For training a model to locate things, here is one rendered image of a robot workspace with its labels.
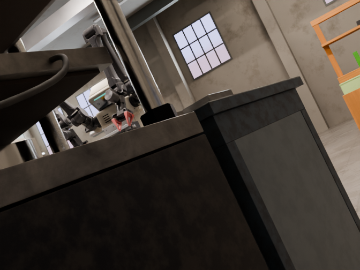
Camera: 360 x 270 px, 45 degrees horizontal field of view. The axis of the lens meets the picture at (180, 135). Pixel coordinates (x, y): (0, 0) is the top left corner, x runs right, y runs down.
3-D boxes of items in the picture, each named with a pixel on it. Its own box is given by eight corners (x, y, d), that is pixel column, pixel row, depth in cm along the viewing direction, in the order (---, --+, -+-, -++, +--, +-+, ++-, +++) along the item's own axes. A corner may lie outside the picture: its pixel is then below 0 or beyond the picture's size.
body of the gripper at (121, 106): (125, 110, 237) (124, 98, 241) (111, 118, 242) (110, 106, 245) (133, 114, 242) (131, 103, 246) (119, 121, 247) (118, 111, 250)
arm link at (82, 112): (36, 65, 271) (25, 76, 273) (30, 69, 258) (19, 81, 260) (89, 114, 284) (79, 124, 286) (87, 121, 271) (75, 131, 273)
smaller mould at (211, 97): (212, 116, 176) (206, 103, 177) (237, 102, 168) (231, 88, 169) (188, 124, 163) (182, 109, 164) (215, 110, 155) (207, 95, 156)
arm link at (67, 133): (67, 117, 252) (57, 127, 254) (58, 118, 241) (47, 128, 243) (81, 133, 252) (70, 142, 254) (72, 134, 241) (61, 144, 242)
